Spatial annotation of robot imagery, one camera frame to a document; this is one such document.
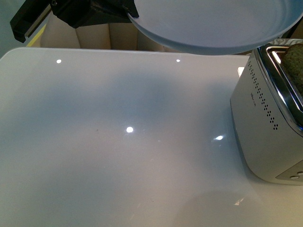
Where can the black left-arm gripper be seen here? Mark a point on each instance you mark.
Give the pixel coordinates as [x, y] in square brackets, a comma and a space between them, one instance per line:
[75, 13]

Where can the light blue plate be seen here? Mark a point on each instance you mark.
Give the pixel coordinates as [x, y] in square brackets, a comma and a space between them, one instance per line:
[215, 27]

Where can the toast bread slice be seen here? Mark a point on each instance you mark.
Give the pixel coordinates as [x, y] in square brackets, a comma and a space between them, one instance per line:
[292, 62]

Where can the beige chair middle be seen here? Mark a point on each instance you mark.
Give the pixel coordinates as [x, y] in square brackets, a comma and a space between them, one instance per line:
[115, 36]

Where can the chrome two-slot toaster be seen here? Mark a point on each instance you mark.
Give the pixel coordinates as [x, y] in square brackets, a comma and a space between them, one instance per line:
[267, 112]

